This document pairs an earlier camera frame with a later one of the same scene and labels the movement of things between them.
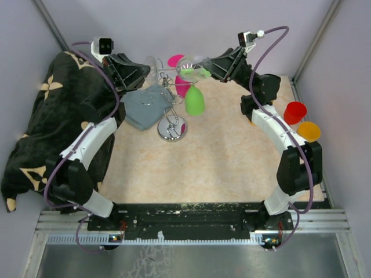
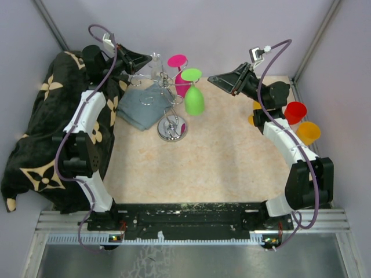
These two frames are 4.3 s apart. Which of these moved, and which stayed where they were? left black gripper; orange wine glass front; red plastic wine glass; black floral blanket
Moved: left black gripper
Stayed: black floral blanket; red plastic wine glass; orange wine glass front
